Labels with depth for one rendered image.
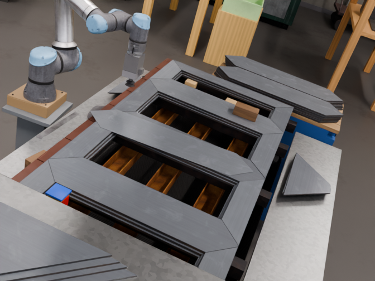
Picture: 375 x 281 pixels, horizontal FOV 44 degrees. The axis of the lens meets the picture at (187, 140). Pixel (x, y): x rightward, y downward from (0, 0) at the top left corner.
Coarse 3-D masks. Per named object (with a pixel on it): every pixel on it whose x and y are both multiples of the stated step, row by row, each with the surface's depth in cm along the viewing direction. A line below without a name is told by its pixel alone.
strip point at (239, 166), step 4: (236, 156) 201; (236, 160) 199; (240, 160) 200; (236, 164) 196; (240, 164) 197; (244, 164) 198; (232, 168) 193; (236, 168) 194; (240, 168) 194; (244, 168) 195; (248, 168) 196; (232, 172) 190; (236, 172) 191; (240, 172) 192; (244, 172) 193; (248, 172) 193
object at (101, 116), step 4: (100, 112) 203; (104, 112) 204; (108, 112) 204; (112, 112) 205; (96, 116) 199; (100, 116) 200; (104, 116) 201; (108, 116) 202; (96, 120) 197; (100, 120) 197; (104, 120) 198; (100, 124) 195
